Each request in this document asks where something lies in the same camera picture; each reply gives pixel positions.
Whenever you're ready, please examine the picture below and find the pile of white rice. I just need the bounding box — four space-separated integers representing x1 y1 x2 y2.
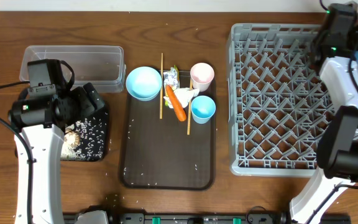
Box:
61 112 109 162

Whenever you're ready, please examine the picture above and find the brown dried mushroom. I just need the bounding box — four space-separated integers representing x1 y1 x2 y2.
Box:
62 129 81 154

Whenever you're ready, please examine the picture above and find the light blue plastic bowl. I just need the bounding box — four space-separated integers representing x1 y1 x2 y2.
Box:
126 67 162 101

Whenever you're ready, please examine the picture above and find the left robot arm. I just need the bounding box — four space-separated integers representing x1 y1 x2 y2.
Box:
8 59 106 223

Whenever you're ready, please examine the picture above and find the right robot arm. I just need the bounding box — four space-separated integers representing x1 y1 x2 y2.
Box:
280 1 358 223

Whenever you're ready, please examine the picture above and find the black waste bin tray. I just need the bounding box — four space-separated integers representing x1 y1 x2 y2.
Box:
60 91 109 162

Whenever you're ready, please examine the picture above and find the grey plastic dishwasher rack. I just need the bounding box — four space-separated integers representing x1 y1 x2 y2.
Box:
226 23 334 177

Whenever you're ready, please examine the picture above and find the clear plastic bin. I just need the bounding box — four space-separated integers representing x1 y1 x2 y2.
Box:
19 45 126 93

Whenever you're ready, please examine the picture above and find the wooden chopstick left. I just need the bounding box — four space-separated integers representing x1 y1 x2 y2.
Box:
159 52 163 119

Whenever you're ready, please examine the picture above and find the wooden chopstick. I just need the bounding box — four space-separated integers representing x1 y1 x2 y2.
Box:
159 52 163 119
186 78 193 136

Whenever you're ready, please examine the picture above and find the dark brown serving tray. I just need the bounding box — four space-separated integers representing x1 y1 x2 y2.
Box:
119 96 216 190

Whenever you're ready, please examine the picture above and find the crumpled foil snack wrapper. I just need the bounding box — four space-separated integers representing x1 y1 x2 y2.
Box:
163 65 180 109

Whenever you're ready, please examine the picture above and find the orange carrot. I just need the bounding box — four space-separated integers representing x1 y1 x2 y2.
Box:
165 85 186 122

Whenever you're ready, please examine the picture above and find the crumpled white paper napkin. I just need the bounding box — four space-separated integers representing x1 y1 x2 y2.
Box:
163 88 200 109

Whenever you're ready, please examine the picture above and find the wooden chopstick right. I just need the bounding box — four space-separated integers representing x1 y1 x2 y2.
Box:
186 78 193 136

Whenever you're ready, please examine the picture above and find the light blue plastic cup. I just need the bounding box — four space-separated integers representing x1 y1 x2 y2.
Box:
191 95 216 124

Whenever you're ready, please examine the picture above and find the pink plastic cup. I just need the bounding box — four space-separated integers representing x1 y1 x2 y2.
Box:
190 63 214 92

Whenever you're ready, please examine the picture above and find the black rail with green clips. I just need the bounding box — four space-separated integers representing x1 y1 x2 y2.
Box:
63 205 352 224

